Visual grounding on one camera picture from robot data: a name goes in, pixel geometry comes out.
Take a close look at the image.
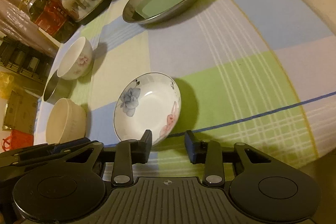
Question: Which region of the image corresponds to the cream plastic bowl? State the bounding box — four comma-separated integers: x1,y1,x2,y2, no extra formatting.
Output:
46,98,87,144

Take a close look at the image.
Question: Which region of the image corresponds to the white floral shallow dish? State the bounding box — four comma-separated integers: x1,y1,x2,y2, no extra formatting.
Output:
113,72,182,145

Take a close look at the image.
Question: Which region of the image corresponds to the small steel bowl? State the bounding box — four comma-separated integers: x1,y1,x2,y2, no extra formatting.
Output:
43,71,72,105

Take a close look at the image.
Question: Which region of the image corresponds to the white floral ceramic bowl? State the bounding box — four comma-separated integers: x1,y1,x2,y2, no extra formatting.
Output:
57,36,93,80

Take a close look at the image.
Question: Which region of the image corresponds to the red shopping bag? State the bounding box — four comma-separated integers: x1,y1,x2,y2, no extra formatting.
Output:
2,130,34,151

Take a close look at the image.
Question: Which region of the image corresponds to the cardboard box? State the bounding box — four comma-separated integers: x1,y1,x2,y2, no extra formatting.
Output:
2,91,38,135

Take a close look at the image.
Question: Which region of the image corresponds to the checked pastel tablecloth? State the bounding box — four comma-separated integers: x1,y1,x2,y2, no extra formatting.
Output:
34,0,336,183

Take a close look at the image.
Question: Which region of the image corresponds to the yellow plastic bag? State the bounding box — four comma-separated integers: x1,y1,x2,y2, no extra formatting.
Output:
0,72,14,100

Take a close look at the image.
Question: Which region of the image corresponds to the black folded rack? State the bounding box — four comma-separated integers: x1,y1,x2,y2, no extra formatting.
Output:
1,36,53,84

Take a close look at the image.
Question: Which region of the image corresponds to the cooking oil bottle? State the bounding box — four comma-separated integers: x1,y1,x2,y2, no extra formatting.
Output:
19,0,79,44

